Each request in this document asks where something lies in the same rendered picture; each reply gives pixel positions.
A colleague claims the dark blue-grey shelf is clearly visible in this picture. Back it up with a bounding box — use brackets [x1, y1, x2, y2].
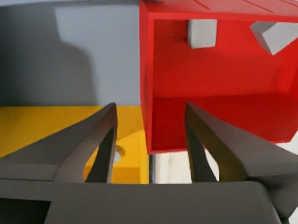
[0, 0, 141, 107]

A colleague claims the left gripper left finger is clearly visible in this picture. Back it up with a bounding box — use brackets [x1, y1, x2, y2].
[0, 102, 118, 183]

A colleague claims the yellow open bin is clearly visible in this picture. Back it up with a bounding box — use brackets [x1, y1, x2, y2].
[0, 106, 149, 183]

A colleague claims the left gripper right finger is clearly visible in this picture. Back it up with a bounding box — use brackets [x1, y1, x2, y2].
[184, 102, 298, 220]

